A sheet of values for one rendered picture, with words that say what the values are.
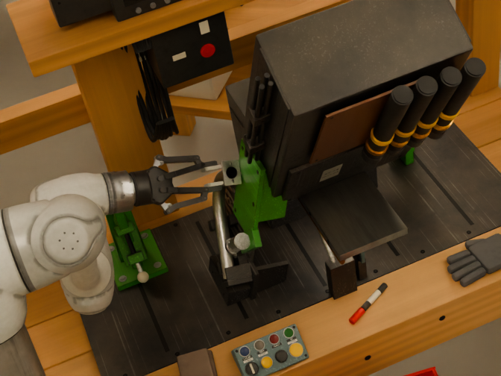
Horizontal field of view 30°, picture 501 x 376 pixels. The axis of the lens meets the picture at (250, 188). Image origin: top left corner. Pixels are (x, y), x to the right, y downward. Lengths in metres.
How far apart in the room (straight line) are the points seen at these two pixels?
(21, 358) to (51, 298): 0.90
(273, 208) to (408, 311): 0.39
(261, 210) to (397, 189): 0.48
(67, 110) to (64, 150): 1.89
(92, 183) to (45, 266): 0.61
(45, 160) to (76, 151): 0.14
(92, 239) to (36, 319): 1.00
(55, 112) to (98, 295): 0.52
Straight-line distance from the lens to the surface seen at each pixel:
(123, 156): 2.28
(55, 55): 1.94
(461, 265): 2.19
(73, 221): 1.33
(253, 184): 1.99
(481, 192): 2.38
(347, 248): 1.95
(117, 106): 2.19
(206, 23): 2.02
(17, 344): 1.45
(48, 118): 2.28
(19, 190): 4.05
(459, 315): 2.21
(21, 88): 4.60
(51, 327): 2.30
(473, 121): 2.60
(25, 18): 2.07
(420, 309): 2.13
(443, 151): 2.48
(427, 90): 1.65
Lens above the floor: 2.59
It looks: 44 degrees down
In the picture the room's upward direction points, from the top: 11 degrees counter-clockwise
